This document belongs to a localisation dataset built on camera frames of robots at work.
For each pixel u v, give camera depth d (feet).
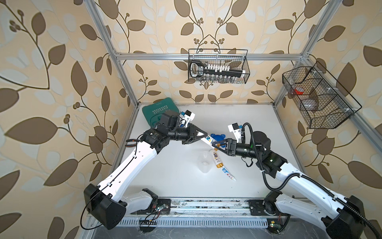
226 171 2.79
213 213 2.42
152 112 3.69
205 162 2.92
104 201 1.23
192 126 1.96
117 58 3.07
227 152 1.92
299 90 2.64
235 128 2.14
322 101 2.42
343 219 1.23
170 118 1.77
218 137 3.31
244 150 1.98
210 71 2.78
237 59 2.99
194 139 1.97
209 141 2.14
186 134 1.98
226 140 1.99
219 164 2.85
